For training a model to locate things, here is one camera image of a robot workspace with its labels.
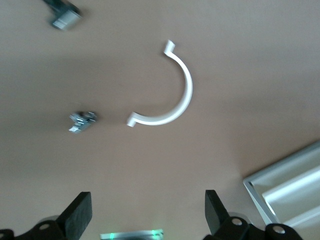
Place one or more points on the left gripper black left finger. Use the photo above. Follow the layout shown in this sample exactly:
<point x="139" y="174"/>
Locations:
<point x="75" y="215"/>

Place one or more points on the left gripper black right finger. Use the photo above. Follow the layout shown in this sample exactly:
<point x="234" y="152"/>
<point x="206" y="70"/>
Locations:
<point x="215" y="215"/>

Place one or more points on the lower small metal part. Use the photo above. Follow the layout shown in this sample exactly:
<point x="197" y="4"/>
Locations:
<point x="65" y="18"/>

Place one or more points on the chrome tee fitting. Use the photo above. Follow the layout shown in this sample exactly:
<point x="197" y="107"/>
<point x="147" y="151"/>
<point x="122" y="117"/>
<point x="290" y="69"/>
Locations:
<point x="81" y="122"/>

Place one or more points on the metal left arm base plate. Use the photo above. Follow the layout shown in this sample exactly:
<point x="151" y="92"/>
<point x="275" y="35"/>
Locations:
<point x="130" y="236"/>

